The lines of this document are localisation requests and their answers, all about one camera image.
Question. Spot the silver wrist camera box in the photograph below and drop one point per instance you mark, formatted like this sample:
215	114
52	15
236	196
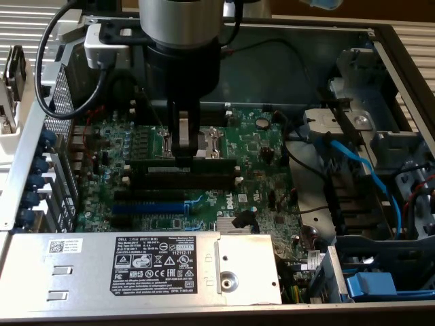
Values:
102	54

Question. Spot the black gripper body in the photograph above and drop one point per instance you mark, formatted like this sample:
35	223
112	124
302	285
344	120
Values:
183	74

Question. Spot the thin raised locking lever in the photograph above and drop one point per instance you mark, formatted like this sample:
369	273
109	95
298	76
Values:
155	115

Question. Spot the black RAM slot white latches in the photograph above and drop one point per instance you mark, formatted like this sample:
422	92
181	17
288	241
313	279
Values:
214	106
214	116
127	168
183	186

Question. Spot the black hard disk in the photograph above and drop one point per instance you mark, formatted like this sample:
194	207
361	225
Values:
17	71

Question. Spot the graphics card with metal bracket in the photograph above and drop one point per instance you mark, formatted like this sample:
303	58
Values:
5	125

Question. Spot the blue expansion slot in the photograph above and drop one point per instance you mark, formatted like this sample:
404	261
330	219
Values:
146	208

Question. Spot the dark RAM stick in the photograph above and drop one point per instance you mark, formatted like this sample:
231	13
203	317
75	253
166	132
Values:
153	166

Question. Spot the white parts rack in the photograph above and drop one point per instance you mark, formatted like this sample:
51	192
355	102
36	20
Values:
10	149

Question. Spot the silver CPU socket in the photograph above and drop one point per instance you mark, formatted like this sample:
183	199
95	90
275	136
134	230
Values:
212	144

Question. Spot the grey metal disk bay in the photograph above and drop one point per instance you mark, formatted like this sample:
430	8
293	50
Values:
384	146

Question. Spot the blue card retention clip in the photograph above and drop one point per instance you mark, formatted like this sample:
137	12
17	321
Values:
30	199
36	182
42	165
47	139
26	216

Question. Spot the silver power supply unit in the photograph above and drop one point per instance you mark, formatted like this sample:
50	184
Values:
85	275

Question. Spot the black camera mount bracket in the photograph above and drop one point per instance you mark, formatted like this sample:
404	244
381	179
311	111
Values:
108	32

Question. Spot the silver rear port housing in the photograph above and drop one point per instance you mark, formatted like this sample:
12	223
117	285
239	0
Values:
76	154
81	134

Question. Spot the green Dell motherboard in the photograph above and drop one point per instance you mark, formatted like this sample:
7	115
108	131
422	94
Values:
251	146

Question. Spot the blue plastic drive latch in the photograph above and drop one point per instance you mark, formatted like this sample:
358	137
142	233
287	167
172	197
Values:
370	285

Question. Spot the round coin battery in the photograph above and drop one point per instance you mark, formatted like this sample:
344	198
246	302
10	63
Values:
262	123

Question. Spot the open grey metal PC case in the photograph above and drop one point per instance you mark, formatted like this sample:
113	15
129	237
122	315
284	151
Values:
272	74

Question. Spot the black plastic bracket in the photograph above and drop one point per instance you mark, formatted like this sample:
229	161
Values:
353	207

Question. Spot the short black expansion slot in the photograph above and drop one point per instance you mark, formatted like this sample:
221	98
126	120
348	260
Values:
120	222

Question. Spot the silver finned heatsink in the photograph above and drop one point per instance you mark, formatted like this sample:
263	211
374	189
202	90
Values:
226	225

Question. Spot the long black expansion slot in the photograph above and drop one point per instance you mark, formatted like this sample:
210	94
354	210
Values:
149	195

